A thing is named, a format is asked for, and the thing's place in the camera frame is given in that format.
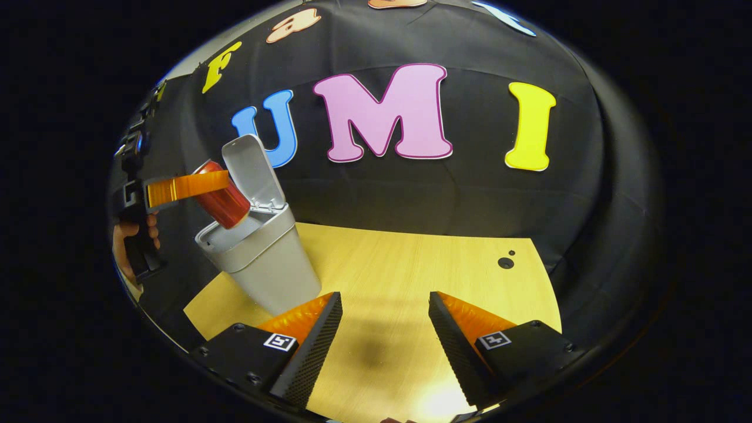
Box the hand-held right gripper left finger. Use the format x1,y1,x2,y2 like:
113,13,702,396
188,291,344,410

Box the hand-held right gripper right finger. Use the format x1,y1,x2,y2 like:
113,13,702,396
428,291,588,409

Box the red pop can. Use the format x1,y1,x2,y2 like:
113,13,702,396
193,159,252,230

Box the white desktop garbage bin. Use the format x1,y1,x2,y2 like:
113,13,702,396
194,134,323,317

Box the wooden desktop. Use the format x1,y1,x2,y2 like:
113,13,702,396
183,222,563,423

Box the black backdrop cloth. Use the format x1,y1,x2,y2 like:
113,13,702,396
109,0,664,353

